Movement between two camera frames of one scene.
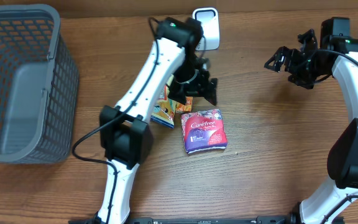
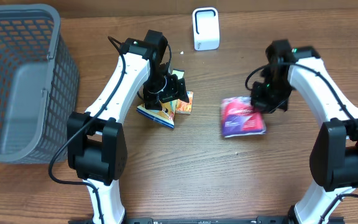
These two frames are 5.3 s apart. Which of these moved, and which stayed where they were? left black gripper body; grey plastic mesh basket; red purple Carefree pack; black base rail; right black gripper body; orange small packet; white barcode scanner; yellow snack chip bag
Moved: red purple Carefree pack; right black gripper body; left black gripper body
Stayed: yellow snack chip bag; black base rail; grey plastic mesh basket; white barcode scanner; orange small packet
